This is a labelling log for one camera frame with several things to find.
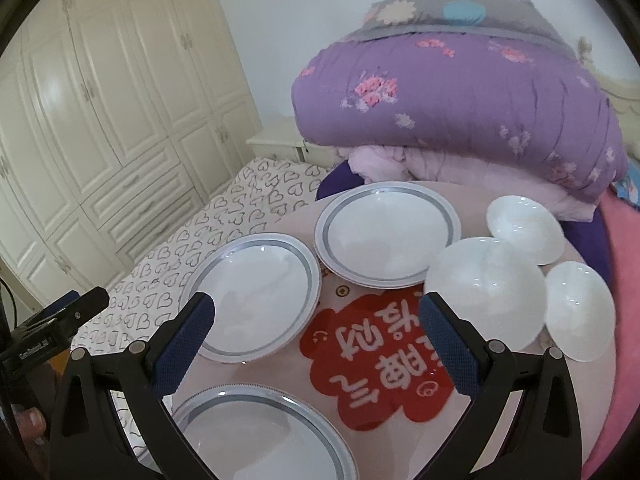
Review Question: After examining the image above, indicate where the grey-rimmed white plate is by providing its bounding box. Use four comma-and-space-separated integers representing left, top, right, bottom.
314, 182, 461, 289
180, 233, 321, 364
174, 384, 359, 480

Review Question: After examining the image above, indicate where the small white bowl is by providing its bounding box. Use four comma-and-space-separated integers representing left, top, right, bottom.
486, 195, 565, 266
546, 261, 616, 363

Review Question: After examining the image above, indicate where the large white bowl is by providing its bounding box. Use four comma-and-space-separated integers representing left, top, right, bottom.
424, 236, 547, 351

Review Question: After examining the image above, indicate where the left hand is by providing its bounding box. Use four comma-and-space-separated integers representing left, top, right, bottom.
14, 408, 47, 442

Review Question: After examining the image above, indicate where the heart pattern mattress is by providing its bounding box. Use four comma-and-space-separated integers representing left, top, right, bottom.
72, 158, 337, 456

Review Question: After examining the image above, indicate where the cream wardrobe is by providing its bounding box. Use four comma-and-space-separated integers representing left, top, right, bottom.
1, 0, 262, 304

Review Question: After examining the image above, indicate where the blue cartoon pillow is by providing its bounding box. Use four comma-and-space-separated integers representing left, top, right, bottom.
611, 177, 640, 210

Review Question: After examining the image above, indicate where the light pink folded blanket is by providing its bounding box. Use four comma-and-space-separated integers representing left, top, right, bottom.
337, 145, 597, 222

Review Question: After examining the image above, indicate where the cream nightstand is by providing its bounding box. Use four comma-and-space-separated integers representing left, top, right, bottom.
246, 117, 336, 168

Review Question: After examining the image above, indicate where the dark purple cloth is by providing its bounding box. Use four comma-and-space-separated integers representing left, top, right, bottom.
316, 160, 364, 200

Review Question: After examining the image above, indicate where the purple floral quilt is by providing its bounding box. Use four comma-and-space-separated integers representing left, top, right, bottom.
292, 32, 628, 202

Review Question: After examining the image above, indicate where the grey floral pillow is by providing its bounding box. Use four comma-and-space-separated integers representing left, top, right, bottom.
345, 0, 574, 58

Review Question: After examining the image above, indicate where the black cable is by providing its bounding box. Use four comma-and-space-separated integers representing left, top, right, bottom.
0, 278, 16, 336

